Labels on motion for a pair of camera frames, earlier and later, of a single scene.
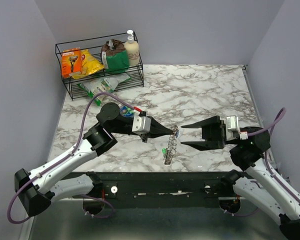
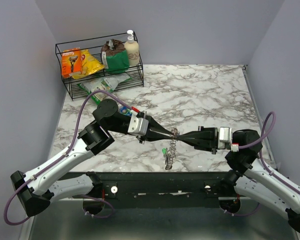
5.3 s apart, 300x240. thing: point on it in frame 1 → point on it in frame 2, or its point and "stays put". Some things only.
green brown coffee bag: [114, 56] stays put
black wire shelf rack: [101, 65] stays put
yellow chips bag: [89, 65] stays put
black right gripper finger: [212, 121] → [203, 133]
